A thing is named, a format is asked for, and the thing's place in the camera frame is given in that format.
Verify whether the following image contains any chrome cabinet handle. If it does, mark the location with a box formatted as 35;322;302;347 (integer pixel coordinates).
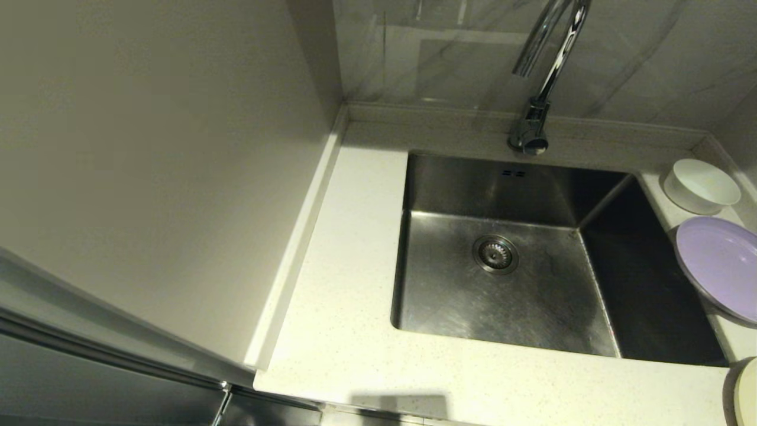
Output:
211;382;232;426

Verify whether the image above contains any round metal drain strainer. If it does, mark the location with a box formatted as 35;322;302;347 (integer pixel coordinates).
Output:
472;234;520;274

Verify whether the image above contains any chrome gooseneck faucet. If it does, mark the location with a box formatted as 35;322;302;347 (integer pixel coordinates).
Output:
507;0;593;157

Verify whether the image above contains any beige tall cabinet panel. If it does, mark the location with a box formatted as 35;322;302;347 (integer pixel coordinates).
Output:
0;0;345;375

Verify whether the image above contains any stainless steel sink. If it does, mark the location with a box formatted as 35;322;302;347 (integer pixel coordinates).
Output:
390;148;733;367

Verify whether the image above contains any white bowl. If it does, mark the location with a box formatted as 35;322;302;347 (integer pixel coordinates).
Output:
662;158;742;215

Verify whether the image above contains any beige plate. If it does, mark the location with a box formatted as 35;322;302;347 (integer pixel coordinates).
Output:
733;357;757;426

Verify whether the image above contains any grey glossy cabinet door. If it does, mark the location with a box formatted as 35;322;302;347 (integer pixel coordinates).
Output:
0;260;256;426

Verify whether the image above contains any purple plate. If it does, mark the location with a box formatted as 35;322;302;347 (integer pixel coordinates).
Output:
675;216;757;325

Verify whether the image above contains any under-counter cabinet front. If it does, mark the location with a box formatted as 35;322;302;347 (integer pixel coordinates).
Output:
220;388;325;426

